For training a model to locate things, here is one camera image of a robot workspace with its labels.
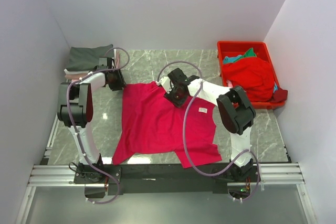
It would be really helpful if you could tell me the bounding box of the crimson t shirt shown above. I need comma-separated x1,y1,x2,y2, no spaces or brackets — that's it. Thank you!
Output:
112,82,222,168

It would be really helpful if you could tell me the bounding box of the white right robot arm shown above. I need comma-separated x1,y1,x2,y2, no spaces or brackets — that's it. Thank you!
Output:
156,68,257,182

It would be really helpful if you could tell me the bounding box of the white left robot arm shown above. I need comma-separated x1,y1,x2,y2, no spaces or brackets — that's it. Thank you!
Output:
57,57,126,183

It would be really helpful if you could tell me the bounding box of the pink folded shirt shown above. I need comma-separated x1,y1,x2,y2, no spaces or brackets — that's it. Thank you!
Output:
70,50,120,81

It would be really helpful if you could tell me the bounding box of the dark grey folded shirt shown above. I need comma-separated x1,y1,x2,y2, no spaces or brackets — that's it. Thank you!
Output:
65,44,115,72

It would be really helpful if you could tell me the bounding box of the teal garment in bin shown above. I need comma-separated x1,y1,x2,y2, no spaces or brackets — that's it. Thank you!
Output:
223,55,243,65

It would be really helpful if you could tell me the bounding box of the red plastic bin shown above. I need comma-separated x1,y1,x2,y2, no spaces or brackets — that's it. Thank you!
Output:
217,41,285,110

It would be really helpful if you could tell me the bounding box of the red t shirt in bin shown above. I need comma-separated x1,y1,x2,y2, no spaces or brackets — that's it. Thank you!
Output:
222,57,275,102

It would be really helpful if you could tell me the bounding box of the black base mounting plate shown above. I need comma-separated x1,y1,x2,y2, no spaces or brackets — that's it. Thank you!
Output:
73,163,260,198

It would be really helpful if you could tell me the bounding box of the maroon garment on bin edge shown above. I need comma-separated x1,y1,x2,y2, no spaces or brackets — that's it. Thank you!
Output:
269,88,288,103

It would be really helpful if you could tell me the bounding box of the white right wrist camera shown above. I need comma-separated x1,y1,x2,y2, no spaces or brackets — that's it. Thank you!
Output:
156,77,170,89

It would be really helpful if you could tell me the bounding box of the aluminium frame rail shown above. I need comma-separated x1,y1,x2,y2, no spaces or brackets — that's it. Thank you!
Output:
27,163,305,187

